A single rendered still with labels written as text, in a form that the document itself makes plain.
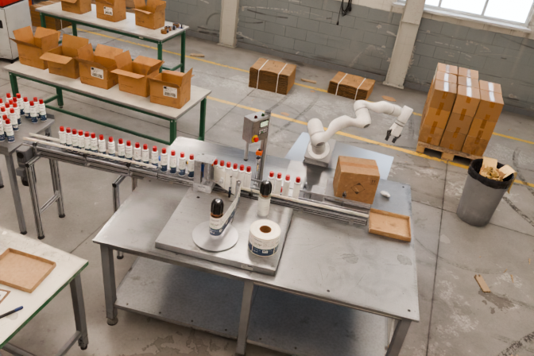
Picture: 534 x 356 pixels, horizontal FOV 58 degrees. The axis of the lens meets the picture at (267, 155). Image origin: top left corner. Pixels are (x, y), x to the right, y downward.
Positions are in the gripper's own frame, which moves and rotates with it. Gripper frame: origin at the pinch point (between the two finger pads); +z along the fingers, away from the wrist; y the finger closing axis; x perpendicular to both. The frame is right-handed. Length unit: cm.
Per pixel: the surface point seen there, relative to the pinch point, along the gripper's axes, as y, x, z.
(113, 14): 128, -467, 60
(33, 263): 243, 17, 141
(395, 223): 18, 61, 46
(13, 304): 254, 46, 148
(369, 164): 31.8, 21.3, 18.7
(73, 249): 189, -82, 201
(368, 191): 32, 35, 36
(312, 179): 48, -9, 55
